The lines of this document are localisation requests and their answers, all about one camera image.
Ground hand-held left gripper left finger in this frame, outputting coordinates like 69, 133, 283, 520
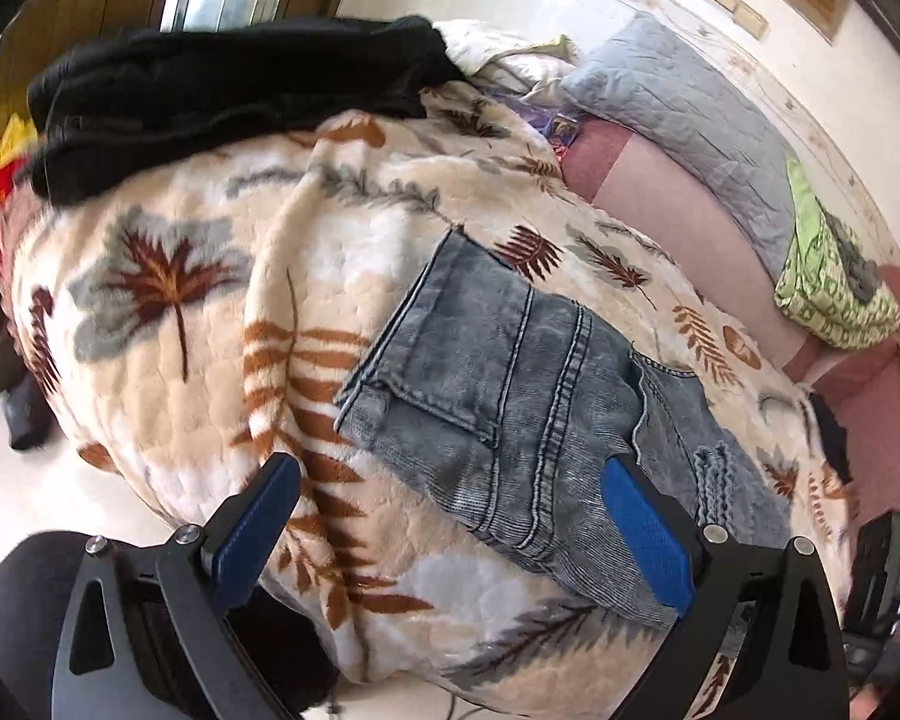
51, 452, 302, 720

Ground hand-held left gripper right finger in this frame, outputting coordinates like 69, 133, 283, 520
602, 454, 848, 720

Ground grey-blue denim pants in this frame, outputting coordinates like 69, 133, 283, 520
334, 229, 796, 627

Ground small black cloth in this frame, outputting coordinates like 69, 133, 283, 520
808, 390, 856, 488

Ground leaf-print fleece blanket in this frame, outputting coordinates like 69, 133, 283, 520
4, 79, 860, 717

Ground dark slipper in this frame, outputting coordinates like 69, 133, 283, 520
0, 375, 53, 452
0, 330, 32, 395

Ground green patterned quilt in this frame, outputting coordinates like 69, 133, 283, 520
774, 150, 900, 350

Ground crumpled grey cloth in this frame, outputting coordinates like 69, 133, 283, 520
825, 210, 882, 305

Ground pink bed sheet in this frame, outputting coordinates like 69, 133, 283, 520
562, 120, 826, 365

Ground purple printed cloth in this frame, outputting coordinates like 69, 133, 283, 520
510, 90, 582, 158

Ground grey quilted pillow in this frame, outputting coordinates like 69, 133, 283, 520
559, 11, 803, 278

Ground large black garment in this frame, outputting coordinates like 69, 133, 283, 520
15, 15, 466, 207

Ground white crumpled cloth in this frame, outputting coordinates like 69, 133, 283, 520
435, 19, 578, 87

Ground brown wooden frame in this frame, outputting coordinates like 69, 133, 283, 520
0, 0, 185, 91

